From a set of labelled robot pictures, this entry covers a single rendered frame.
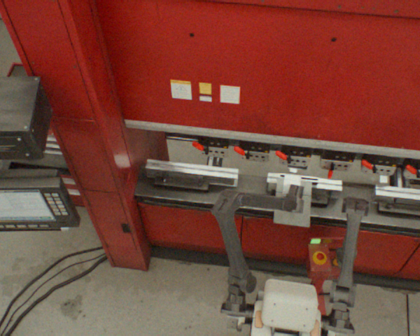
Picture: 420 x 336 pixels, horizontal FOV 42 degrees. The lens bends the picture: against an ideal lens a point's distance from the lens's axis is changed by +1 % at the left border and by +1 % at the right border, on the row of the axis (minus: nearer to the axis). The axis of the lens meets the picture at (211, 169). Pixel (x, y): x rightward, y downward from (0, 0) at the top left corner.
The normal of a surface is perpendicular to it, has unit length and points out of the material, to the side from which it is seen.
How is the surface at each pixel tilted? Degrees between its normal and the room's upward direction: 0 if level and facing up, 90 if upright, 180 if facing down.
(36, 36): 90
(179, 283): 0
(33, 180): 0
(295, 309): 47
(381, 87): 90
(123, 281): 0
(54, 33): 90
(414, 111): 90
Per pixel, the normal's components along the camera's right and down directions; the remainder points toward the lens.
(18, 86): 0.00, -0.53
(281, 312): -0.12, 0.25
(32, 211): 0.01, 0.84
